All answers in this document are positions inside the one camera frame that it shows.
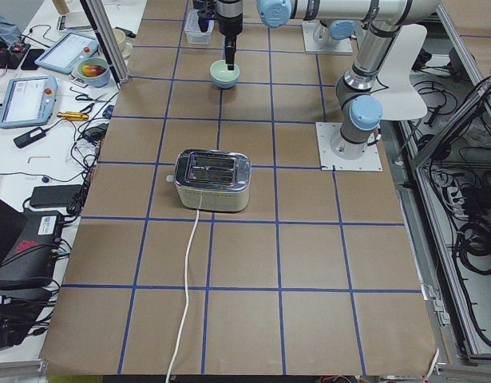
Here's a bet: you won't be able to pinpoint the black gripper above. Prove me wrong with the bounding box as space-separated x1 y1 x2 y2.
216 13 243 71

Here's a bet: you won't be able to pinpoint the green bowl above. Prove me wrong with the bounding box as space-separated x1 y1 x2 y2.
209 60 240 83

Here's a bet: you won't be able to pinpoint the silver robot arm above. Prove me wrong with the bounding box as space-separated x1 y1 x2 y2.
329 1 439 160
256 1 437 83

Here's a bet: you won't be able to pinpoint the beige bowl with lemon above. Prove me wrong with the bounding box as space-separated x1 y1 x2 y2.
113 28 133 60

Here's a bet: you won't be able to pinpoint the blue bowl with fruit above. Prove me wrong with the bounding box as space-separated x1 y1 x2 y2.
77 57 110 88

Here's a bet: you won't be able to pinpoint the clear plastic lidded container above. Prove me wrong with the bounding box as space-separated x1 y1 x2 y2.
184 9 214 45

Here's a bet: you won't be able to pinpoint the cream and chrome toaster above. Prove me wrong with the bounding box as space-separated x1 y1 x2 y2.
166 148 251 212

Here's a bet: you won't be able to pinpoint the black scissors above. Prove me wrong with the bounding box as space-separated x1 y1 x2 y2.
75 93 105 114

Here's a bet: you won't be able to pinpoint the teach pendant tablet far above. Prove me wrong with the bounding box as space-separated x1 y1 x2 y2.
34 32 99 74

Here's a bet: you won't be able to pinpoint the teach pendant tablet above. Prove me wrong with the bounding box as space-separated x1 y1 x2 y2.
34 32 99 74
0 76 57 129

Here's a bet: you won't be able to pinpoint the white plastic chair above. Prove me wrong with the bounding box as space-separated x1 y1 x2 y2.
371 24 427 120

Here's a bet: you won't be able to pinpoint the teach pendant tablet near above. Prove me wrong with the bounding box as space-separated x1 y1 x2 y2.
0 76 57 129

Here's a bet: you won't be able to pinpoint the black power adapter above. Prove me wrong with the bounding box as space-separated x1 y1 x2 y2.
14 127 47 148

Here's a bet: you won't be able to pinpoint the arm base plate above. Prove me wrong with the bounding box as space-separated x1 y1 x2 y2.
302 20 354 56
315 122 382 172

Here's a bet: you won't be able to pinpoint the aluminium frame post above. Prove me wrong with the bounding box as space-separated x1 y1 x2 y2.
80 0 129 87

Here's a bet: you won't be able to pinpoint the white toaster power cord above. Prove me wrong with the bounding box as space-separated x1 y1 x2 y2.
164 207 201 383

